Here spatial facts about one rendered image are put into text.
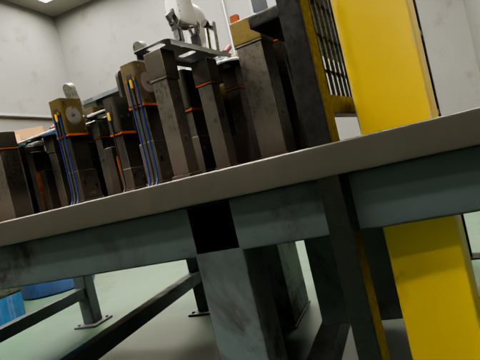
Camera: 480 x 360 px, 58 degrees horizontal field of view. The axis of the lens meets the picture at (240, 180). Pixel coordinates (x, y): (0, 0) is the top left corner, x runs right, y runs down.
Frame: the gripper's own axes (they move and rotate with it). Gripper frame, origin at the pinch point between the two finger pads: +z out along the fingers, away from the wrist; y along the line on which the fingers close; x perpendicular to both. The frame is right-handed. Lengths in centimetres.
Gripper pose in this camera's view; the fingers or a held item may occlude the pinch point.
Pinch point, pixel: (188, 42)
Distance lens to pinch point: 144.4
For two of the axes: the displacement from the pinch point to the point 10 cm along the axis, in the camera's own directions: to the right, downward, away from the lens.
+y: -4.8, 1.4, -8.7
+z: 2.3, 9.7, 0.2
